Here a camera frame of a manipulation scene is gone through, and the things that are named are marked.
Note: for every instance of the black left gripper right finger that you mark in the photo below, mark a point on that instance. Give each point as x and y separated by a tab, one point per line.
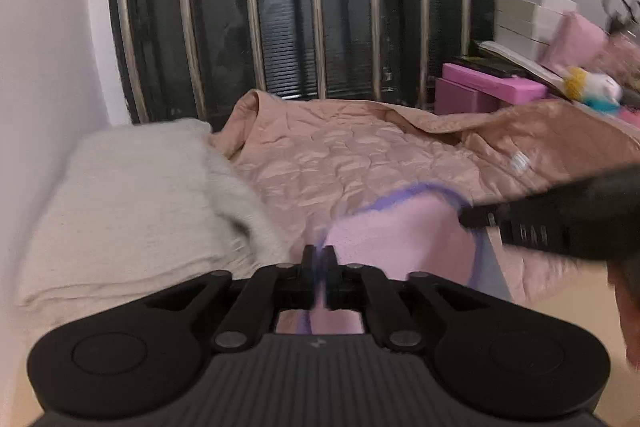
366	290

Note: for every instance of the folded beige knit blanket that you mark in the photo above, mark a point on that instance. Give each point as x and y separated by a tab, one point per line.
139	208

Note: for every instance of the pink quilted jacket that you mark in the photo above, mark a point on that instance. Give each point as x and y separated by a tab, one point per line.
315	162

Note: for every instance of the person's right hand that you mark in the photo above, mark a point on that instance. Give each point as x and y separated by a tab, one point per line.
628	308

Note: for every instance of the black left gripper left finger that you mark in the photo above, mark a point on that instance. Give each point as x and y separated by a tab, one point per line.
269	292

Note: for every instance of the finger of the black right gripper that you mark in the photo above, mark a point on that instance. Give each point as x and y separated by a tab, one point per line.
485	216

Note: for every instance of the yellow white plush toy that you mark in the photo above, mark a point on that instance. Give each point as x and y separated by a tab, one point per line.
597	91

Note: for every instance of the pink blue purple-trimmed garment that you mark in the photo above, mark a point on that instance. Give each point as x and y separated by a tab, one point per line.
412	229

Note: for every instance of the pink pillow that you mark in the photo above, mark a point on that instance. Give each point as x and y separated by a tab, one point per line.
575	42

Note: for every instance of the stack of white boxes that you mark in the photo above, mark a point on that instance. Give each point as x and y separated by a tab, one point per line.
527	27

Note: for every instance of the pink box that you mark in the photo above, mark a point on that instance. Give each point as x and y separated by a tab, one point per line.
461	90

